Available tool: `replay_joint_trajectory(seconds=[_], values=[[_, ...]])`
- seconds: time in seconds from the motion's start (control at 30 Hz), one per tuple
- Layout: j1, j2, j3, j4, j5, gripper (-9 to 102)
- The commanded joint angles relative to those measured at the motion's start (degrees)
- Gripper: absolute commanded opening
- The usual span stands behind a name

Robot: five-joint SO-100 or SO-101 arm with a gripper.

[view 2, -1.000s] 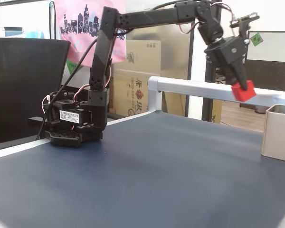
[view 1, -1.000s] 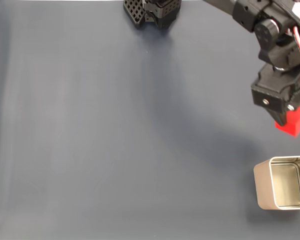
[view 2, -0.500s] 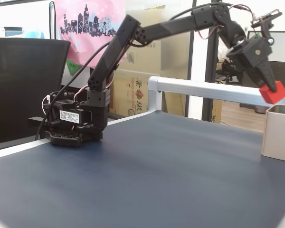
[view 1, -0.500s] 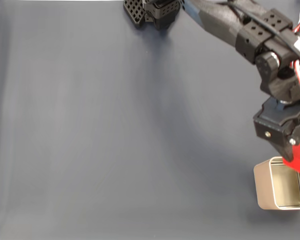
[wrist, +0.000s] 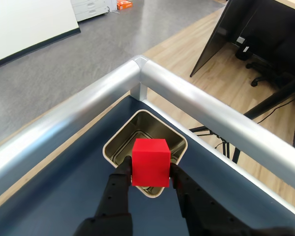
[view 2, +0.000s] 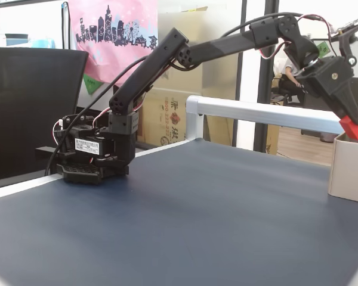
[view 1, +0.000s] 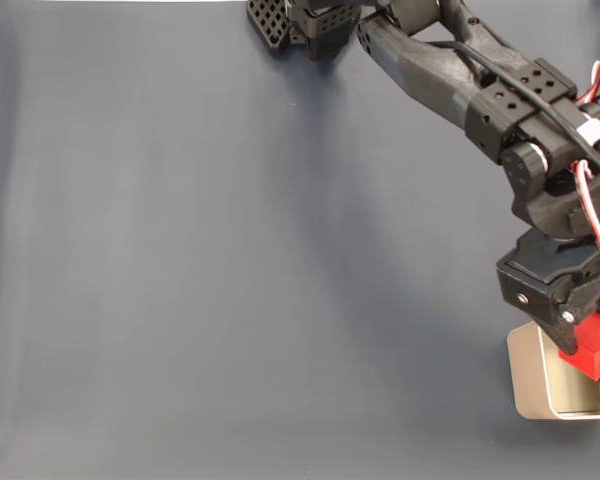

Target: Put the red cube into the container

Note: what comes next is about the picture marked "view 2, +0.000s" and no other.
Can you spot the beige box container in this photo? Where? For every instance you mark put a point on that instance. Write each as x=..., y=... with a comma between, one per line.
x=349, y=169

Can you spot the green paper sign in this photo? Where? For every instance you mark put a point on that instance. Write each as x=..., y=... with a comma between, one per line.
x=323, y=49

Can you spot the person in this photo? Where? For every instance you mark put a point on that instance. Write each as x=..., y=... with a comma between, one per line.
x=290, y=73

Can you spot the plain cardboard box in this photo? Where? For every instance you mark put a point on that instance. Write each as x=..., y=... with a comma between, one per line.
x=182, y=80

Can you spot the printed cardboard box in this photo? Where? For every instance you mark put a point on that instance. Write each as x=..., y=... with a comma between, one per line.
x=164, y=119

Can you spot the pink skyline banner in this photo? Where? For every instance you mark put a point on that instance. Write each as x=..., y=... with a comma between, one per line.
x=131, y=12

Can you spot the dark blue table mat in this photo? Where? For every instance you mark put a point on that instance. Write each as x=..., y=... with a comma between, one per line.
x=167, y=223

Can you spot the green triangular paper flag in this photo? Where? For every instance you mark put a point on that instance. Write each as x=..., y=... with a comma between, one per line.
x=92, y=85

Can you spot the black office chair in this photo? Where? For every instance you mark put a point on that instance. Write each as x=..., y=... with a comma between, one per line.
x=27, y=104

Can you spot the gripper camera module with mount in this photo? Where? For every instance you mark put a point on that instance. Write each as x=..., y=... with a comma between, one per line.
x=347, y=28

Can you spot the black door frame post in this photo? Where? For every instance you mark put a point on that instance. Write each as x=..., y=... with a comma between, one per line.
x=264, y=89

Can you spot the aluminium table frame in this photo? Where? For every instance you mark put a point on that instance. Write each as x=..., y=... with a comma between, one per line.
x=256, y=113

